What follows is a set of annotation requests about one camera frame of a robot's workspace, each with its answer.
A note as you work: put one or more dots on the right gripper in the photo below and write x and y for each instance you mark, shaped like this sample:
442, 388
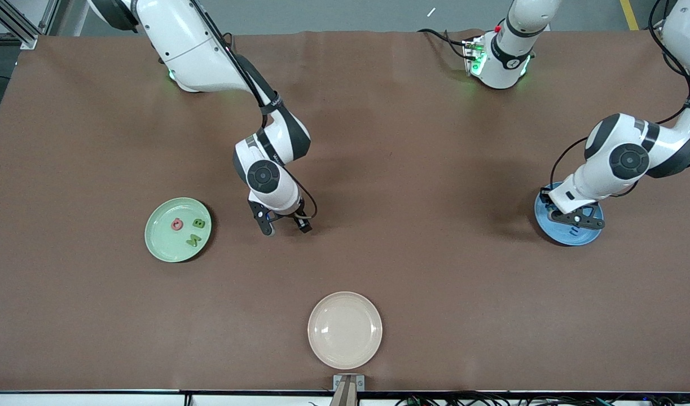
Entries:
294, 216

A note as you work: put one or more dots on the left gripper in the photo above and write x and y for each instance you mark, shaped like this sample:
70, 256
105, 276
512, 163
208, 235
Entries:
544, 197

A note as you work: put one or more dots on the green capital letter B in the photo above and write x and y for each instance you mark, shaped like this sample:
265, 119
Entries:
198, 224

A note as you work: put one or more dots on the green capital letter M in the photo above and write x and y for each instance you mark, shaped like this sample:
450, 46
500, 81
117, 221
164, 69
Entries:
193, 240

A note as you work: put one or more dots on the red capital letter G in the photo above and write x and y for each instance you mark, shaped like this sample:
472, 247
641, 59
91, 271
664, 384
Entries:
177, 225

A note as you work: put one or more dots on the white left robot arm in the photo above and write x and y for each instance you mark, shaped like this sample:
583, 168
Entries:
604, 169

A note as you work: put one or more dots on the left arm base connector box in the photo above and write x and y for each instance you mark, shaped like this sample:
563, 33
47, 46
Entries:
474, 56

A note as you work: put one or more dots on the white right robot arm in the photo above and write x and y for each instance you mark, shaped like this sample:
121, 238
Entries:
192, 45

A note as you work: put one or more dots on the blue plate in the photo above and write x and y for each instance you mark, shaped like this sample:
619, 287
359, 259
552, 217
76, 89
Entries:
565, 238

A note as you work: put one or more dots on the green plate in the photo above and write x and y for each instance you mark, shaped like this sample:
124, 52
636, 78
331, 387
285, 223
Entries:
164, 237

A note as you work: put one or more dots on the beige plate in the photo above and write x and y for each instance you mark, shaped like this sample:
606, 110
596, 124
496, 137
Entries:
344, 330

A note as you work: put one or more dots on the brown table cover mat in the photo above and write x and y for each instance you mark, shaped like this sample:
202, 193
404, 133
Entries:
435, 310

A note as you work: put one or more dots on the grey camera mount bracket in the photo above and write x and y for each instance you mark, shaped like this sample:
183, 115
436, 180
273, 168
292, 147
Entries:
348, 383

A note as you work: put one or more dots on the white table edge rail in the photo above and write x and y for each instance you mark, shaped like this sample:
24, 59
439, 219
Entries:
96, 400

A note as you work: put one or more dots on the aluminium frame profile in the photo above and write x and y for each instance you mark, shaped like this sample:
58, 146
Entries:
17, 25

